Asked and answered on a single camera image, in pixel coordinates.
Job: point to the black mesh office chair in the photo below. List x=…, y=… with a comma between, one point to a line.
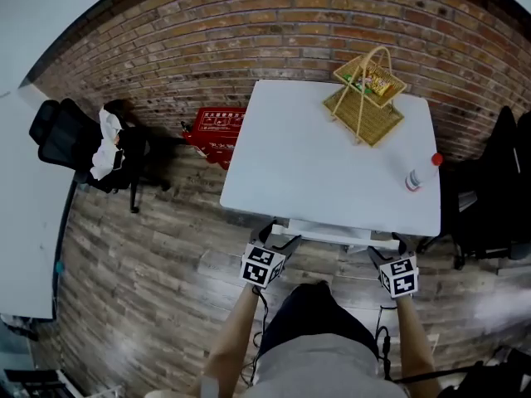
x=62, y=139

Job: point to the person's grey shirt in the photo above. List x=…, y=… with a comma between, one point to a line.
x=323, y=371

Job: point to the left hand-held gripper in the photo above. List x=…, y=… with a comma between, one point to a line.
x=261, y=263

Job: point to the snack packet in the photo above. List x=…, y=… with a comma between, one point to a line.
x=379, y=85

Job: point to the person's dark trousers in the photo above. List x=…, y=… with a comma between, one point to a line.
x=315, y=317

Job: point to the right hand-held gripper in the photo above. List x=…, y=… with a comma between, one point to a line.
x=398, y=278

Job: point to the small teal clip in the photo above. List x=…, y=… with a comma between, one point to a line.
x=60, y=268

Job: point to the white garment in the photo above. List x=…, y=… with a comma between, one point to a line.
x=103, y=147

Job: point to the red fire extinguisher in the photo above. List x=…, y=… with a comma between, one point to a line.
x=187, y=133

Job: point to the person's left forearm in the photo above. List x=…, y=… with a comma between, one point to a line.
x=232, y=338

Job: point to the white chair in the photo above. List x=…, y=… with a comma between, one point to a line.
x=332, y=232

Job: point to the black high-back office chair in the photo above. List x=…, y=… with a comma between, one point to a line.
x=489, y=201

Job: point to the person's right forearm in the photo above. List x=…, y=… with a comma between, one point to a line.
x=415, y=342

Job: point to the smartphone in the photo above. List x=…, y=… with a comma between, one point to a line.
x=118, y=160

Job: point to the clear bottle with red cap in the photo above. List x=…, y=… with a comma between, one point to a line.
x=419, y=176

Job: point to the red fire equipment box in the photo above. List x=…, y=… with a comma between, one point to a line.
x=215, y=122

